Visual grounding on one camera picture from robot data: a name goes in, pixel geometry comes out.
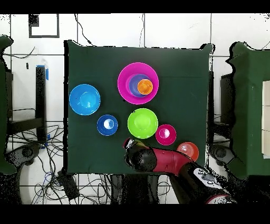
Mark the orange cup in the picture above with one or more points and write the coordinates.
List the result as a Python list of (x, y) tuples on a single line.
[(145, 87)]

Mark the small light blue bowl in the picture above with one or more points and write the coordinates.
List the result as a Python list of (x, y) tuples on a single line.
[(132, 84)]

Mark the large pink bowl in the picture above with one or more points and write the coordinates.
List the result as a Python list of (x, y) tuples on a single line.
[(123, 84)]

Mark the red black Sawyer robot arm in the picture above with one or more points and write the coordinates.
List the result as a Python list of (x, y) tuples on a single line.
[(168, 160)]

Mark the lime green bowl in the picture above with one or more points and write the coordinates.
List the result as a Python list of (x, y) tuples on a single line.
[(142, 123)]

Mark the dark blue bowl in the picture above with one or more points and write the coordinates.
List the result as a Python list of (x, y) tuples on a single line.
[(101, 125)]

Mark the dark green tablecloth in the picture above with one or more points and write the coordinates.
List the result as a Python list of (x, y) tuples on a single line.
[(95, 148)]

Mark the small pink bowl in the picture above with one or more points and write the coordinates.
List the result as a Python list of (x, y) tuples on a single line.
[(168, 137)]

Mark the orange bowl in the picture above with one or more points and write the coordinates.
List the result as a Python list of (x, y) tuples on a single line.
[(189, 150)]

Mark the large light blue bowl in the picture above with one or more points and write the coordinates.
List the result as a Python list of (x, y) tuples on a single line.
[(84, 99)]

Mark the black power brick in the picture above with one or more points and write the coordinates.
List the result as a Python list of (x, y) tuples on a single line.
[(68, 186)]

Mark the black stand with blue tape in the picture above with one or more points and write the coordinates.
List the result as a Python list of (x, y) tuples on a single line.
[(40, 95)]

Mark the green cloth covered side table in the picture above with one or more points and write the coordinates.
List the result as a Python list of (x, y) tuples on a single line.
[(249, 105), (3, 105)]

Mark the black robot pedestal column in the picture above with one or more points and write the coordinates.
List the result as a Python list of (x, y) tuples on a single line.
[(135, 188)]

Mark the black pedestal foot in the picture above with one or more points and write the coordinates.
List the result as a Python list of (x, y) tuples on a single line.
[(221, 153), (23, 153)]

